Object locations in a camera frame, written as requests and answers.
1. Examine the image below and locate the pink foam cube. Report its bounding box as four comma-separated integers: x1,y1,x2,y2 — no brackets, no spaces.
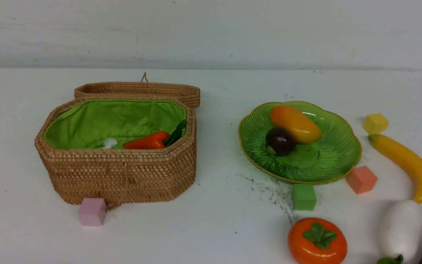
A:
78,198,107,227

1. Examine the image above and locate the salmon foam cube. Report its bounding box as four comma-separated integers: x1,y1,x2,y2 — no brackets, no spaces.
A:
347,166,378,194

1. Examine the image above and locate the orange yellow plastic mango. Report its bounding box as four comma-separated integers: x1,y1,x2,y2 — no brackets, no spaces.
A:
270,104,323,145

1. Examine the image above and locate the orange plastic carrot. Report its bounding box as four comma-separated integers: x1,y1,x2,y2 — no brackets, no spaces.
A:
122,119,188,149

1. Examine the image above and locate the white radish with leaves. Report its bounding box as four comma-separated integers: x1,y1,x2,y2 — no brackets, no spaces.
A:
377,199,422,264

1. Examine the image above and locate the yellow foam cube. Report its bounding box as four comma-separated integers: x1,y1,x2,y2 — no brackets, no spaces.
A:
362,113,389,134

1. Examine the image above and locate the green foam cube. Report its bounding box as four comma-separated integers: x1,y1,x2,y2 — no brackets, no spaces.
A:
291,184,317,212

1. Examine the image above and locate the green glass scalloped plate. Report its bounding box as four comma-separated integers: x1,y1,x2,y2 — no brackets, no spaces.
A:
238,100,362,184

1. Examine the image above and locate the orange plastic persimmon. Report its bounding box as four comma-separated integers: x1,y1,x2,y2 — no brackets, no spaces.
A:
287,217,348,264

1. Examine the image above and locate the yellow plastic banana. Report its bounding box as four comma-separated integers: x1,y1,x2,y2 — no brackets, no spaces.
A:
368,134,422,204

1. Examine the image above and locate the woven rattan basket green lining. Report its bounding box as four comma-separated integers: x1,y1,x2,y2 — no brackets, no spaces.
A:
35,76,201,205

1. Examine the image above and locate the dark purple plastic mangosteen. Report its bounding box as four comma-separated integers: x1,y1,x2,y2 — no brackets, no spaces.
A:
263,127,297,157

